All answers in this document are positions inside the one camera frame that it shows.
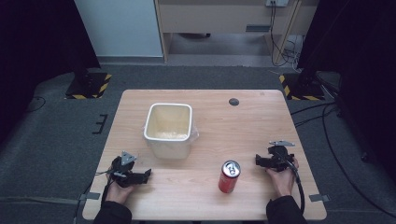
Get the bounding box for thin looped floor cable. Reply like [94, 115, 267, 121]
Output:
[25, 95, 47, 114]

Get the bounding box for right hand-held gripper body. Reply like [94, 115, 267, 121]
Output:
[266, 140, 296, 173]

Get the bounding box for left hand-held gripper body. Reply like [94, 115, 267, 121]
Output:
[109, 150, 140, 189]

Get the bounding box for red drink can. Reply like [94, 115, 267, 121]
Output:
[218, 160, 242, 194]

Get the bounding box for striped black stand base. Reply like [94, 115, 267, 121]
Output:
[277, 72, 327, 102]
[64, 72, 113, 101]

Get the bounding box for white cabinet panel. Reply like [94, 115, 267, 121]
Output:
[74, 0, 164, 58]

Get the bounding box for person's left hand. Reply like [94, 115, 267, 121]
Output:
[105, 173, 136, 205]

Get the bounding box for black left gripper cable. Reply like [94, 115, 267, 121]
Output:
[73, 169, 117, 224]

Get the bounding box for person's right hand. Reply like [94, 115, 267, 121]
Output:
[264, 157, 301, 198]

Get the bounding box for black floor cable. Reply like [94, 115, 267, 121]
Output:
[290, 101, 396, 218]

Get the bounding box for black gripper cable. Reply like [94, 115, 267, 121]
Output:
[280, 152, 306, 216]
[73, 169, 117, 224]

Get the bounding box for dark curtain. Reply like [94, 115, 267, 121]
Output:
[0, 0, 102, 144]
[296, 0, 396, 181]

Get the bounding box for black hanging cables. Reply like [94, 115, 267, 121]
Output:
[269, 1, 304, 67]

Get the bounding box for grey tape strip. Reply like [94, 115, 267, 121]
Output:
[308, 193, 332, 203]
[78, 191, 102, 202]

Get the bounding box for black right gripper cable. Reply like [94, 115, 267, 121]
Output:
[280, 152, 306, 216]

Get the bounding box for white bin with plastic liner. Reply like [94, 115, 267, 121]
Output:
[142, 103, 200, 161]

